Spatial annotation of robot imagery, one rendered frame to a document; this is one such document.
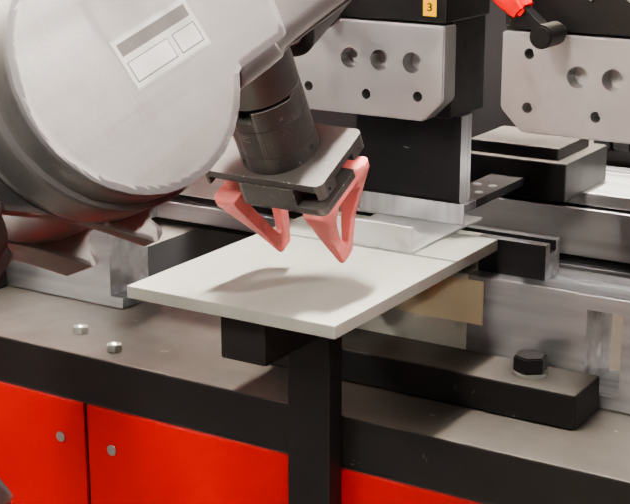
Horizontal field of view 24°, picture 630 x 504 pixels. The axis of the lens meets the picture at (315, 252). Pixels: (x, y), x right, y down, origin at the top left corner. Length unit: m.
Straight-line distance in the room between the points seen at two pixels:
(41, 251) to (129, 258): 0.99
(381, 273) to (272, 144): 0.16
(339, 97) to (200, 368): 0.26
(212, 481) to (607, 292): 0.37
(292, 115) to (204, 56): 0.57
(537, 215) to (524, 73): 0.35
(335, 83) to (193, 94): 0.80
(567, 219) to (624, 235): 0.06
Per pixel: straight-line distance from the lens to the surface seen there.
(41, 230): 0.44
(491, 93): 1.77
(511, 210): 1.48
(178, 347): 1.33
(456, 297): 1.23
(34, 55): 0.40
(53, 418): 1.37
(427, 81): 1.18
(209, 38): 0.43
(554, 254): 1.22
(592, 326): 1.20
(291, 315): 1.01
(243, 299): 1.05
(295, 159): 1.01
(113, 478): 1.34
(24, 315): 1.44
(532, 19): 1.10
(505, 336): 1.22
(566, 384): 1.17
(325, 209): 1.01
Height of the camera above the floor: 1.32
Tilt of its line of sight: 16 degrees down
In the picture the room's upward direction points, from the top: straight up
